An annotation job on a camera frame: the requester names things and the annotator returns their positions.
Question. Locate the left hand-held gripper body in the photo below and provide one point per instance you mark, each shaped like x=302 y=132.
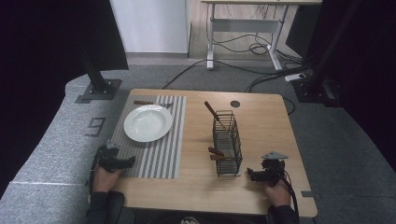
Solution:
x=107 y=157

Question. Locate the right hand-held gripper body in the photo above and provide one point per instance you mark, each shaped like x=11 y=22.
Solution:
x=273 y=170

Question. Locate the person's left hand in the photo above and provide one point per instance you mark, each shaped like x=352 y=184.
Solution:
x=104 y=180

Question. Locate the person's right hand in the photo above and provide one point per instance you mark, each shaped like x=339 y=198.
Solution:
x=278 y=194

